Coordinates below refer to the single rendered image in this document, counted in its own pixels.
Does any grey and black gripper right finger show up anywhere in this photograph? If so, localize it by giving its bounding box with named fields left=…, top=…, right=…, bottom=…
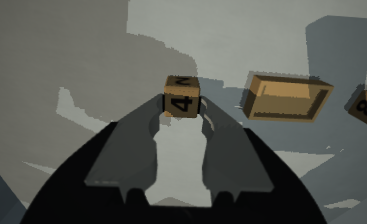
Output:
left=197, top=96, right=327, bottom=224

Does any tan wooden cube with black digit 4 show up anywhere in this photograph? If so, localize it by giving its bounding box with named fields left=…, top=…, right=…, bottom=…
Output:
left=164, top=76, right=200, bottom=118

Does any tan rectangular tray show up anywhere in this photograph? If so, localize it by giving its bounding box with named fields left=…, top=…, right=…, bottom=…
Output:
left=243, top=75, right=335, bottom=123

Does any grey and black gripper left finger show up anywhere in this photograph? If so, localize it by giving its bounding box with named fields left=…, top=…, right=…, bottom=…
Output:
left=20, top=93, right=165, bottom=224

